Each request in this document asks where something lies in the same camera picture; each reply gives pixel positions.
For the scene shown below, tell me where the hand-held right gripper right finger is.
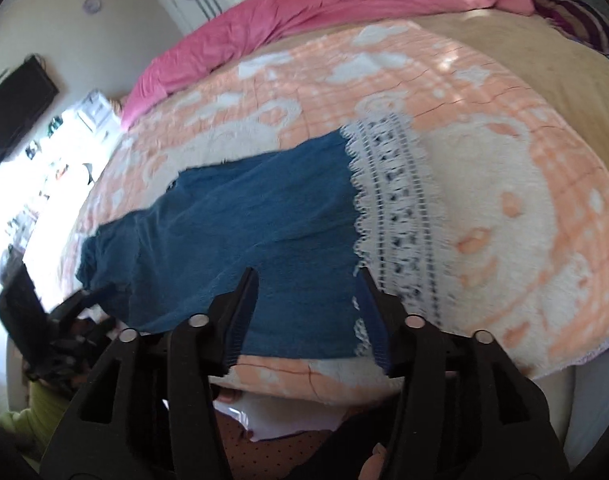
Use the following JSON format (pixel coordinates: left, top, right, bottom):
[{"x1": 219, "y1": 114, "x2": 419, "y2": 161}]
[{"x1": 359, "y1": 266, "x2": 570, "y2": 480}]

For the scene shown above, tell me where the pink duvet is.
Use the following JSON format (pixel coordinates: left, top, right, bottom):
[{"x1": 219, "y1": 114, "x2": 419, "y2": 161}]
[{"x1": 119, "y1": 0, "x2": 535, "y2": 131}]

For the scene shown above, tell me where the person's right hand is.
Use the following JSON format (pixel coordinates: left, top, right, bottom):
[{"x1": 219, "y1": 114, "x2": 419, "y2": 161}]
[{"x1": 359, "y1": 442, "x2": 391, "y2": 480}]

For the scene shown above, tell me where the black wall television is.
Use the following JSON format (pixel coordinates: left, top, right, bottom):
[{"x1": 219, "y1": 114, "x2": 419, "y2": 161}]
[{"x1": 0, "y1": 55, "x2": 60, "y2": 166}]

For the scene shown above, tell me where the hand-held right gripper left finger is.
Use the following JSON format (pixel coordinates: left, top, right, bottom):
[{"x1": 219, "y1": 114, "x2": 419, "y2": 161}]
[{"x1": 39, "y1": 267, "x2": 260, "y2": 480}]

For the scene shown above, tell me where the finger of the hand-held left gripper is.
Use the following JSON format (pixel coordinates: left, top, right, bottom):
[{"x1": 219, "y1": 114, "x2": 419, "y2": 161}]
[{"x1": 51, "y1": 291, "x2": 108, "y2": 327}]

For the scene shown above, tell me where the blue denim garment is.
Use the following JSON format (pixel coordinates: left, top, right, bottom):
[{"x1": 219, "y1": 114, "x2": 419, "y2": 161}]
[{"x1": 76, "y1": 110, "x2": 460, "y2": 361}]

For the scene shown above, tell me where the brown dotted garment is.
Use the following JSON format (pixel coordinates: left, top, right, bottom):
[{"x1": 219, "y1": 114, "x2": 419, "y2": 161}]
[{"x1": 219, "y1": 417, "x2": 365, "y2": 480}]

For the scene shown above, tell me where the white drawer cabinet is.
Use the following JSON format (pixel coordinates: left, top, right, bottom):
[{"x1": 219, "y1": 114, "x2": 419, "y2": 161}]
[{"x1": 74, "y1": 89, "x2": 120, "y2": 133}]

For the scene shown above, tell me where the orange white plush blanket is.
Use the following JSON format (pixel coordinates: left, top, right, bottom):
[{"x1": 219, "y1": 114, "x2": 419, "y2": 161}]
[{"x1": 59, "y1": 20, "x2": 609, "y2": 386}]

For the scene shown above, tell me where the light green cloth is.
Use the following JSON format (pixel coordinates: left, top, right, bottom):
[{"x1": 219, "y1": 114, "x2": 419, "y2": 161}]
[{"x1": 0, "y1": 380, "x2": 70, "y2": 453}]

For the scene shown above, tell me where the purple striped pillow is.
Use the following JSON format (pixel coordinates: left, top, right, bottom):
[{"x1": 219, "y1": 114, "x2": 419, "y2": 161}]
[{"x1": 522, "y1": 0, "x2": 609, "y2": 56}]

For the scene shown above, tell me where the beige bed sheet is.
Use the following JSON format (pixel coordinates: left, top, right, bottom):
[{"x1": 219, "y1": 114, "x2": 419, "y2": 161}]
[{"x1": 415, "y1": 7, "x2": 609, "y2": 161}]

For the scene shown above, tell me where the white cloth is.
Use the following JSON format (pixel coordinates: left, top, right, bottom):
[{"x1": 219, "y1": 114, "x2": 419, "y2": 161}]
[{"x1": 212, "y1": 389, "x2": 350, "y2": 442}]

